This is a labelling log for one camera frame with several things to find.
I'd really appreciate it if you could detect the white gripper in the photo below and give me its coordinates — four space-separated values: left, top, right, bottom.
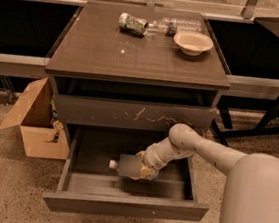
129 145 165 181

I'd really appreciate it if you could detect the blue label plastic bottle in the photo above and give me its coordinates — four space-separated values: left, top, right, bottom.
109 154 142 179

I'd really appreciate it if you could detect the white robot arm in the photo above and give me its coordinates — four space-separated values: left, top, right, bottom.
138 123 279 223

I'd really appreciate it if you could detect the scratched grey top drawer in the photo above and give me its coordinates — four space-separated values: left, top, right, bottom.
54 94 216 134

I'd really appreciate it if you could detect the open grey middle drawer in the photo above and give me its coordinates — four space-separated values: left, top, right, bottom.
43 125 209 222

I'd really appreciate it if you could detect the grey drawer cabinet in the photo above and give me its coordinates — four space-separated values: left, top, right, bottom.
37 0 239 161

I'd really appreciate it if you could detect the clear plastic water bottle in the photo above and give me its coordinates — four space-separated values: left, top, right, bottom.
149 17 202 37

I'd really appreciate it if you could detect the open cardboard box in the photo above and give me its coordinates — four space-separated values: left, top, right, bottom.
0 78 69 160

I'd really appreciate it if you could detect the white paper bowl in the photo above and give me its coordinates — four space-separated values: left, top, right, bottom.
174 31 214 57

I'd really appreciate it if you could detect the black rolling stand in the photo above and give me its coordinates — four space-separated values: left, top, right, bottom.
211 95 279 146

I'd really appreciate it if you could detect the crushed green can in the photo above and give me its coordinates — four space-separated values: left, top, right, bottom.
118 12 149 36

